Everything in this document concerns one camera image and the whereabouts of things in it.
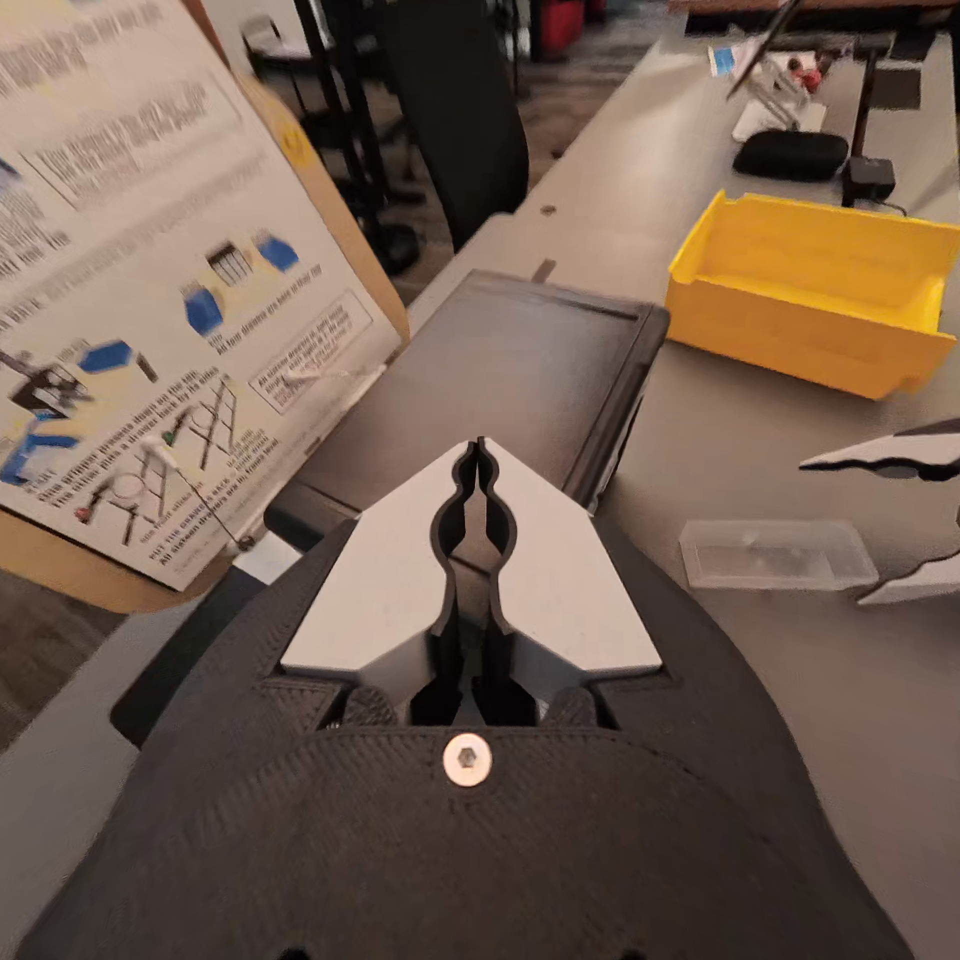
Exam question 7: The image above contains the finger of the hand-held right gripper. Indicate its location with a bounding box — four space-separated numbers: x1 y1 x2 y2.
855 547 960 607
798 418 960 483

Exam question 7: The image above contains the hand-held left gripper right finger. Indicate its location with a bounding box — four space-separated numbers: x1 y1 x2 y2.
478 438 665 706

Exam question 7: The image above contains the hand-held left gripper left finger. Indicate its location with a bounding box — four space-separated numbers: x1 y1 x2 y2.
279 441 481 710

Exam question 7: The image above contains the yellow storage bin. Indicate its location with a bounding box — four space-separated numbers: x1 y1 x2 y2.
664 189 960 402

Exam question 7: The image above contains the clear plastic drawer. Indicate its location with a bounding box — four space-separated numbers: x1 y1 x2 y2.
678 519 880 592

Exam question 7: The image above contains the black drawer cabinet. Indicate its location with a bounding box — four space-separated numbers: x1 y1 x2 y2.
264 270 671 556

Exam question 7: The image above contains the black power adapter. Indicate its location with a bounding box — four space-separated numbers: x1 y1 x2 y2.
841 156 898 208

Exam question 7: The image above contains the black zip pouch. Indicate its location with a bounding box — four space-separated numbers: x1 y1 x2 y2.
733 129 851 183

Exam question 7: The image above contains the instruction poster on board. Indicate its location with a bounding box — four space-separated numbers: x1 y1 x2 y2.
0 0 412 616

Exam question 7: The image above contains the small white stand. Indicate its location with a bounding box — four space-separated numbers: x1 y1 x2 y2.
731 45 831 144

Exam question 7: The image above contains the printed instruction poster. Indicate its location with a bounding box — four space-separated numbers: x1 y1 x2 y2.
0 0 402 594

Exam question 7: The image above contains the yellow smiley sticker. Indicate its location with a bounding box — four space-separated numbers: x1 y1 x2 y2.
281 120 318 171

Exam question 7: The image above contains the black office chair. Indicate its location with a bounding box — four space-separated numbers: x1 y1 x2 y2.
240 13 423 279
378 0 530 252

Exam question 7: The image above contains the red storage bin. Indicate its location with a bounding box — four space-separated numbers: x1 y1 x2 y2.
540 0 588 60

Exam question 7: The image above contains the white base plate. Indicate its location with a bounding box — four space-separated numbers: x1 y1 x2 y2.
223 534 303 588

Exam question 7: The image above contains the white plug with thin cable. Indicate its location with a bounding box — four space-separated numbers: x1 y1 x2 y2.
138 437 255 550
283 364 391 388

